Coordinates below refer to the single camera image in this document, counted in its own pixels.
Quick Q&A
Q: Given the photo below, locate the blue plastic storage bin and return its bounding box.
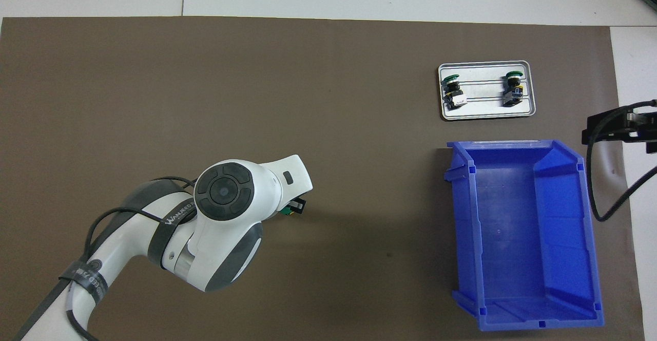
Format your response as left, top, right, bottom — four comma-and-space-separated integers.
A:
444, 139, 605, 332

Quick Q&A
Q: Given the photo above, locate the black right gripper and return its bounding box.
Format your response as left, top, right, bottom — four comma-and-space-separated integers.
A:
581, 108, 657, 155

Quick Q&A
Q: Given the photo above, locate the grey metal tray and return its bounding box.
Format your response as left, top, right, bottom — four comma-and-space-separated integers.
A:
438, 61, 537, 122

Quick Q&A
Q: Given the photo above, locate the brown table mat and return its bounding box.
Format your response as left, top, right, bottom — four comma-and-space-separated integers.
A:
0, 16, 645, 341

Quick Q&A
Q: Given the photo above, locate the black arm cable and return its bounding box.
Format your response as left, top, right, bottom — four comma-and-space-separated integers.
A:
67, 176, 199, 341
587, 99, 657, 223

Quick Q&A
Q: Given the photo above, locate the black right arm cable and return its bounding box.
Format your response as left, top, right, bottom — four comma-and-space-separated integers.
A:
587, 99, 657, 223

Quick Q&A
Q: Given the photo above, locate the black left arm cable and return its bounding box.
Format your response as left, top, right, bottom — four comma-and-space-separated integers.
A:
67, 176, 199, 341

